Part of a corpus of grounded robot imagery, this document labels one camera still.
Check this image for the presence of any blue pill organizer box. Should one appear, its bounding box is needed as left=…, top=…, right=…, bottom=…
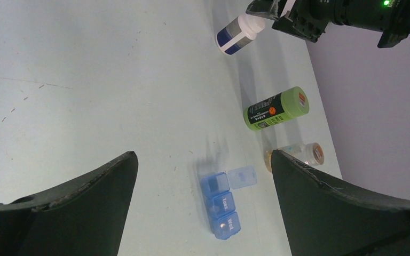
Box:
left=200, top=165, right=257, bottom=240

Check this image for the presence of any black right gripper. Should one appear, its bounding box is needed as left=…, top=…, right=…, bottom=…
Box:
left=246, top=0, right=333, bottom=43

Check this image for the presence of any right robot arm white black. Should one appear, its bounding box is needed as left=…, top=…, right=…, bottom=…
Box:
left=246, top=0, right=410, bottom=49

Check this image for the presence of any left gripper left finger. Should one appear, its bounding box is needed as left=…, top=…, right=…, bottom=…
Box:
left=0, top=151, right=138, bottom=255

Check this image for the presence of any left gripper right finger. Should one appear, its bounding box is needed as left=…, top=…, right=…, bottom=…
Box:
left=271, top=150, right=410, bottom=255

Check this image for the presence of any clear amber pill bottle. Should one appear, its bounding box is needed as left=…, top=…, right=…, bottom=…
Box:
left=277, top=142, right=325, bottom=166

